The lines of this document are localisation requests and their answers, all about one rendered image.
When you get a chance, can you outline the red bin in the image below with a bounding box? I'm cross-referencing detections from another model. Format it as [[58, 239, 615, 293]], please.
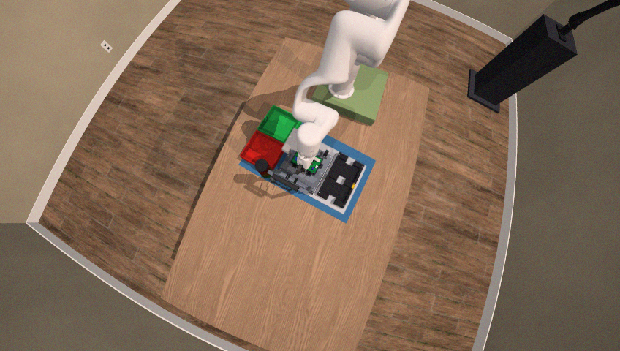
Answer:
[[240, 130, 284, 170]]

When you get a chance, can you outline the green open bin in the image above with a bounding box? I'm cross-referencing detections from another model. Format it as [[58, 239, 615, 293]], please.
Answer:
[[257, 105, 302, 143]]

